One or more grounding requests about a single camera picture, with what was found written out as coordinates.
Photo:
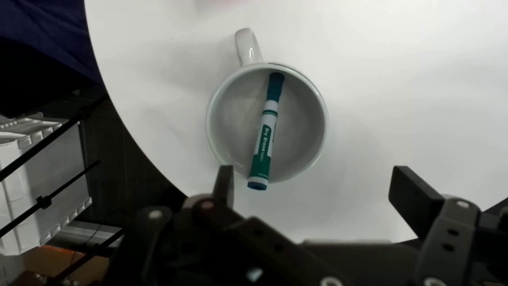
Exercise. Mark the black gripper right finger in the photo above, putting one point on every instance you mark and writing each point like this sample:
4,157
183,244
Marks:
415,199

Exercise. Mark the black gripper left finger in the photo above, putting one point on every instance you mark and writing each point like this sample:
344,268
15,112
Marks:
223,185

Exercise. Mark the green marker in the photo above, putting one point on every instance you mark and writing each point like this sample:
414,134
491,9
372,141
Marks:
263,144

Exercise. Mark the white plastic crate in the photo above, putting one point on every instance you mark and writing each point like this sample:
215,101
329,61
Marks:
48,176

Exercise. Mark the navy blue cloth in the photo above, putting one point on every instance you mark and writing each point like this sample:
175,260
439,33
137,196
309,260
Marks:
42,33

